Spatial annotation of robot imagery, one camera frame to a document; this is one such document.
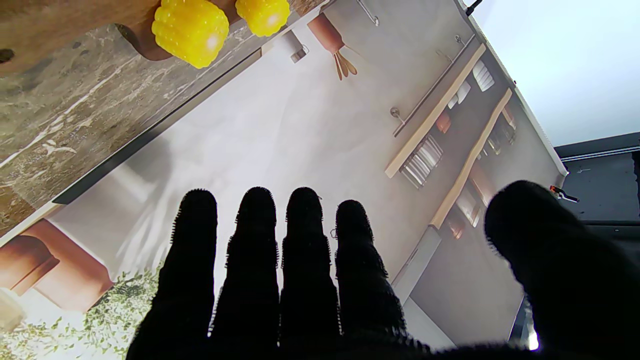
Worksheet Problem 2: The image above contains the yellow corn chunk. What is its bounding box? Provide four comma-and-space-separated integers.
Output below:
235, 0, 291, 38
151, 0, 230, 69

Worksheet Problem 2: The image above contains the printed kitchen backdrop banner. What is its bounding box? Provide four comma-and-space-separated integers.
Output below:
0, 0, 569, 360

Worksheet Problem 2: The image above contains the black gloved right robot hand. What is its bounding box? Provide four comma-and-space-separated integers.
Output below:
125, 180, 640, 360

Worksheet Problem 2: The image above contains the red and black clamp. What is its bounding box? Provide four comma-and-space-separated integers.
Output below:
550, 185, 581, 204

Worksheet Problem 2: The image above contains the brown wooden cutting board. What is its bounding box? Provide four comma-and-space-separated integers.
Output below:
0, 0, 241, 78

